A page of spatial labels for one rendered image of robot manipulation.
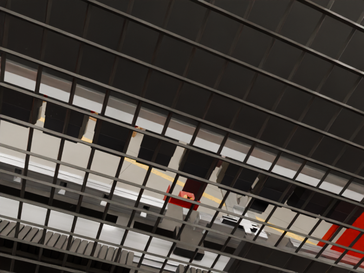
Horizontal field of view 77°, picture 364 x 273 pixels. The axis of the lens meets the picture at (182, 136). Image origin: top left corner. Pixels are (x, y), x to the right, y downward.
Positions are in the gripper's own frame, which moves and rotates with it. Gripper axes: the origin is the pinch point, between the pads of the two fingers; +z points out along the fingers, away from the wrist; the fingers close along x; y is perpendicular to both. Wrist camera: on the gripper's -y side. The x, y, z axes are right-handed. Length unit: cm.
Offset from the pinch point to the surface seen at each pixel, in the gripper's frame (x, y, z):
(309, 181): 14.6, 30.7, -14.8
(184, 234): -35.8, 24.5, 21.8
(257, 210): 2.0, 12.1, 2.7
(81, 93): -86, 53, -10
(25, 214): -94, 26, 29
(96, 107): -85, 31, -15
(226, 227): -9.7, 4.9, 14.6
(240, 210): 0.5, -2.3, 3.7
